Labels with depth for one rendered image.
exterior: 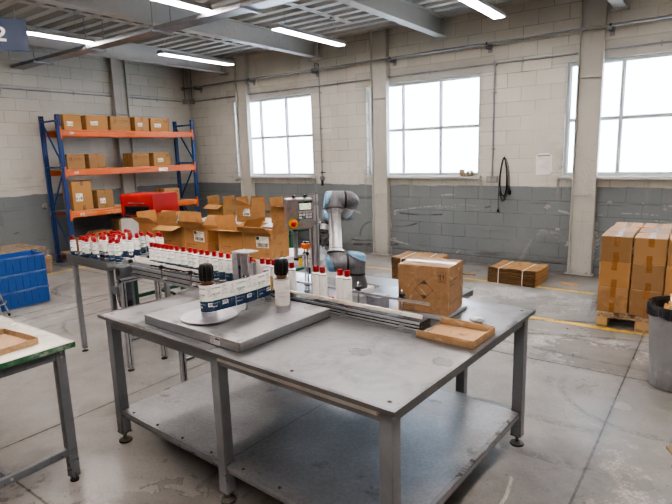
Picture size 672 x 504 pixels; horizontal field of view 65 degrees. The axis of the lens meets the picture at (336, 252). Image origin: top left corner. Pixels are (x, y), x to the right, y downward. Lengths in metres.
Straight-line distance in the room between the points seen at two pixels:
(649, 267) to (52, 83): 9.48
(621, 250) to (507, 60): 3.69
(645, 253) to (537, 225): 2.76
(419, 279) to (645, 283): 3.16
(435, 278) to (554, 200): 5.29
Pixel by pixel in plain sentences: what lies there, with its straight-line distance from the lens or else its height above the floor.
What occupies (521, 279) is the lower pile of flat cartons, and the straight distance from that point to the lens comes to 7.19.
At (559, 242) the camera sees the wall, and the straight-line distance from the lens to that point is 8.12.
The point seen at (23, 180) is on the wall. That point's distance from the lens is 10.48.
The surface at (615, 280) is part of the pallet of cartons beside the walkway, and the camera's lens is 5.74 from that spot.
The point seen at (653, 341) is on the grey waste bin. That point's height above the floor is 0.34.
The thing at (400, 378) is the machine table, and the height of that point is 0.83.
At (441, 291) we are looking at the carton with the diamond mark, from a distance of 2.93.
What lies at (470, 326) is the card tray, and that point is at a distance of 2.82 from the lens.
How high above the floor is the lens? 1.73
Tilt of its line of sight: 10 degrees down
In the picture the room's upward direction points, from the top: 2 degrees counter-clockwise
